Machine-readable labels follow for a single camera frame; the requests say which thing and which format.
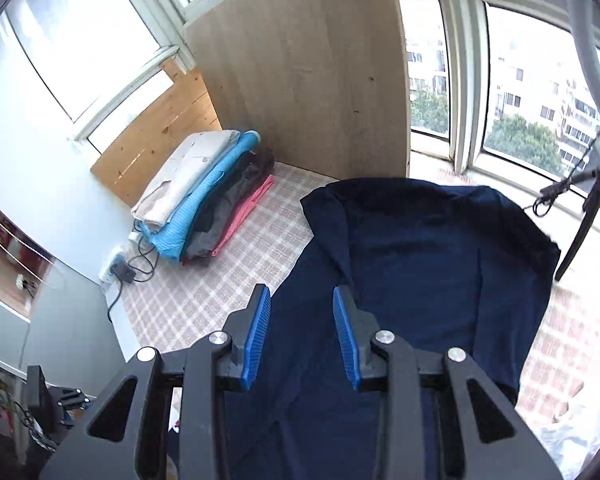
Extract green trees outside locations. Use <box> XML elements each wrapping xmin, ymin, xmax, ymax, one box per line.
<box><xmin>410</xmin><ymin>90</ymin><xmax>566</xmax><ymax>178</ymax></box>

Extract stack of folded clothes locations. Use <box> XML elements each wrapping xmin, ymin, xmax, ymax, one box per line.
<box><xmin>140</xmin><ymin>131</ymin><xmax>261</xmax><ymax>261</ymax></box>

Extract white folded garment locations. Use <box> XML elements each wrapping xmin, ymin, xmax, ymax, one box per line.
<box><xmin>131</xmin><ymin>130</ymin><xmax>241</xmax><ymax>228</ymax></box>

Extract white crumpled garment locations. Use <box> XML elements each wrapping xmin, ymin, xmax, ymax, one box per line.
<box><xmin>530</xmin><ymin>390</ymin><xmax>600</xmax><ymax>480</ymax></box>

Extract light wooden panel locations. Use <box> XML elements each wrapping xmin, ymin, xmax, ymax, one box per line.
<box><xmin>184</xmin><ymin>0</ymin><xmax>412</xmax><ymax>181</ymax></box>

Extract black plug adapter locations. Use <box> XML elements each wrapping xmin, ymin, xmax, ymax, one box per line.
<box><xmin>111</xmin><ymin>260</ymin><xmax>137</xmax><ymax>283</ymax></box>

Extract apartment buildings outside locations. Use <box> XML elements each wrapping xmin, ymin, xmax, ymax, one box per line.
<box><xmin>405</xmin><ymin>5</ymin><xmax>600</xmax><ymax>171</ymax></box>

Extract white bay window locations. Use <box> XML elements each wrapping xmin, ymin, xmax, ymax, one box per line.
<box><xmin>395</xmin><ymin>0</ymin><xmax>600</xmax><ymax>201</ymax></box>

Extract pink checked bed sheet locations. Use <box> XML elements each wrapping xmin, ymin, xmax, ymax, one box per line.
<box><xmin>107</xmin><ymin>160</ymin><xmax>600</xmax><ymax>428</ymax></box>

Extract black tripod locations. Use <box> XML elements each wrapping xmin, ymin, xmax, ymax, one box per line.
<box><xmin>532</xmin><ymin>130</ymin><xmax>600</xmax><ymax>283</ymax></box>

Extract navy blue shirt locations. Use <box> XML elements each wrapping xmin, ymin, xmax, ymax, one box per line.
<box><xmin>167</xmin><ymin>176</ymin><xmax>561</xmax><ymax>480</ymax></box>

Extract white frosted window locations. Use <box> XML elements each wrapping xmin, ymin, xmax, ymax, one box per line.
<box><xmin>5</xmin><ymin>0</ymin><xmax>196</xmax><ymax>156</ymax></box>

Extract dark brown folded garment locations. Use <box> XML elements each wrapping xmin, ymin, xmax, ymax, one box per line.
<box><xmin>252</xmin><ymin>152</ymin><xmax>277</xmax><ymax>182</ymax></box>

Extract white power strip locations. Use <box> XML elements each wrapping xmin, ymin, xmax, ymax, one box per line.
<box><xmin>102</xmin><ymin>245</ymin><xmax>141</xmax><ymax>287</ymax></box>

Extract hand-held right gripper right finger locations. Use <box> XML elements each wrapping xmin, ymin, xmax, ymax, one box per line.
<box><xmin>332</xmin><ymin>286</ymin><xmax>563</xmax><ymax>480</ymax></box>

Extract pine wood board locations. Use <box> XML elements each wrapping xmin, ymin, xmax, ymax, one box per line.
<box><xmin>90</xmin><ymin>57</ymin><xmax>223</xmax><ymax>208</ymax></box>

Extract grey folded garment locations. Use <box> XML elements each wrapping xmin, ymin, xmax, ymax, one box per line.
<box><xmin>184</xmin><ymin>170</ymin><xmax>266</xmax><ymax>260</ymax></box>

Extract pink folded garment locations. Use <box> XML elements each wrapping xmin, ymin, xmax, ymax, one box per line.
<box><xmin>180</xmin><ymin>175</ymin><xmax>276</xmax><ymax>266</ymax></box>

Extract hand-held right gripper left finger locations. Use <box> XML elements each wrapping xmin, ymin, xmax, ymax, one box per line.
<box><xmin>39</xmin><ymin>284</ymin><xmax>272</xmax><ymax>480</ymax></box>

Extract black folded garment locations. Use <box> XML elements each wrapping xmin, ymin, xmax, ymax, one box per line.
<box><xmin>195</xmin><ymin>149</ymin><xmax>276</xmax><ymax>233</ymax></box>

